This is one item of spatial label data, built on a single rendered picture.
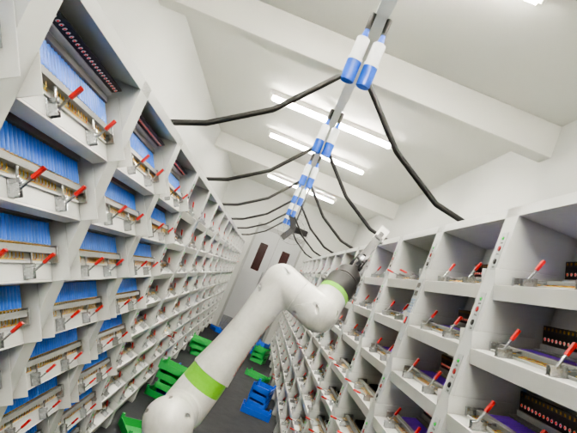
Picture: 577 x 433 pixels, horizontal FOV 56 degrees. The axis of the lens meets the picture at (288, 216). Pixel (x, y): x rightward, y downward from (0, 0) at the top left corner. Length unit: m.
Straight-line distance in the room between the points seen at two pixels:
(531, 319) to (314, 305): 0.68
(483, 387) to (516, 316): 0.23
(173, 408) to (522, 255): 1.09
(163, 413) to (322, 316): 0.46
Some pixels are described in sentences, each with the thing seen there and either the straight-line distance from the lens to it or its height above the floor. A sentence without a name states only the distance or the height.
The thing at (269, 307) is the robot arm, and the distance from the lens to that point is 1.50.
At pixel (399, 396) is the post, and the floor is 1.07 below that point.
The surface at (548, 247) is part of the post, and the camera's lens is 1.84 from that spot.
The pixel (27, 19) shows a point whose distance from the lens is 1.11.
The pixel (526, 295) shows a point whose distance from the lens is 1.57.
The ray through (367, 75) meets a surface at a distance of 2.38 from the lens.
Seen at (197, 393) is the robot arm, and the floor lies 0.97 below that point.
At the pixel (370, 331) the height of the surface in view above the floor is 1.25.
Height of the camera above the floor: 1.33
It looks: 6 degrees up
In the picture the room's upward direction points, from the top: 23 degrees clockwise
